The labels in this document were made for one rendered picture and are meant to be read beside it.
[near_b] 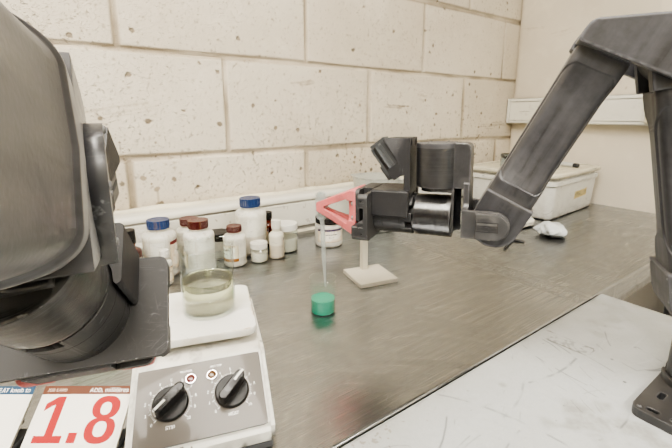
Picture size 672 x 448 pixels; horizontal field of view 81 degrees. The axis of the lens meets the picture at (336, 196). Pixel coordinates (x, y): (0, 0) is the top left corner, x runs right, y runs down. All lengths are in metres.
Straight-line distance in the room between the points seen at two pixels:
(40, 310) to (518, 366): 0.52
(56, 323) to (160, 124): 0.78
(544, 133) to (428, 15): 0.98
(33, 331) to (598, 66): 0.51
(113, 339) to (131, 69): 0.74
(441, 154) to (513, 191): 0.09
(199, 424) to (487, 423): 0.29
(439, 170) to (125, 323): 0.38
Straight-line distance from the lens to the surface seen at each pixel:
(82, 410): 0.51
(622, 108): 1.61
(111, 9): 0.98
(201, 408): 0.44
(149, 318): 0.29
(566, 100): 0.51
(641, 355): 0.70
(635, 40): 0.50
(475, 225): 0.50
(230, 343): 0.47
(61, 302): 0.20
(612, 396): 0.59
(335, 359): 0.56
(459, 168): 0.52
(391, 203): 0.53
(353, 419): 0.48
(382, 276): 0.78
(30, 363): 0.30
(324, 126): 1.13
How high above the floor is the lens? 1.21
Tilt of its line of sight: 12 degrees down
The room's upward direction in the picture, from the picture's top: straight up
